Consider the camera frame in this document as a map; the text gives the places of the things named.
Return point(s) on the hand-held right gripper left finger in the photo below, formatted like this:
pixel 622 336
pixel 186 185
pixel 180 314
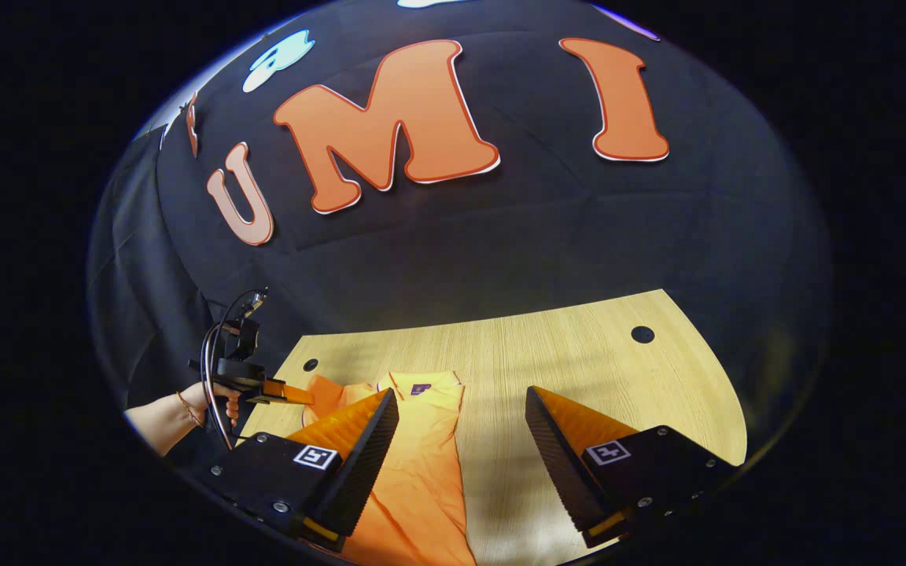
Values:
pixel 359 464

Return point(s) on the black backdrop cloth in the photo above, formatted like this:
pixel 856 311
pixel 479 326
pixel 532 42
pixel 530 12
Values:
pixel 500 236

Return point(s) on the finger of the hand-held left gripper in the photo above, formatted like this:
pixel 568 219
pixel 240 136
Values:
pixel 292 391

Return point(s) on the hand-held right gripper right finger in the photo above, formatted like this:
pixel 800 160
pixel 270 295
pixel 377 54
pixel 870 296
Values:
pixel 559 464

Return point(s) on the orange T-shirt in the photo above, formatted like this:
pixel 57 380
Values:
pixel 421 472

